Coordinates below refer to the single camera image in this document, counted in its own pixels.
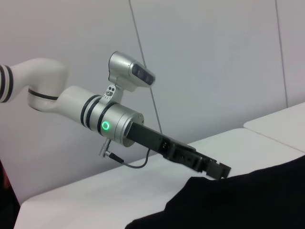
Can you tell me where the black shirt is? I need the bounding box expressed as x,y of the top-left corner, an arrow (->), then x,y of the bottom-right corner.
125,156 -> 305,229

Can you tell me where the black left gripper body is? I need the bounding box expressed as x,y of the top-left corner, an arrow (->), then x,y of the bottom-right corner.
128,122 -> 206,172

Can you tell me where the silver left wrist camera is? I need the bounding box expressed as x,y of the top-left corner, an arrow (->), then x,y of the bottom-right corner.
102,51 -> 156,105

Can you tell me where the dark maroon object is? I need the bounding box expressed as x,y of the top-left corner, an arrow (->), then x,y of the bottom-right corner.
0,159 -> 21,229

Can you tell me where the left gripper cable with plug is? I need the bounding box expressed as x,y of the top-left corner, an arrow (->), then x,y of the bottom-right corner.
99,139 -> 153,169

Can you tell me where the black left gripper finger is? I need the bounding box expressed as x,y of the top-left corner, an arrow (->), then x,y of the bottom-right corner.
218,162 -> 232,179
202,156 -> 222,180

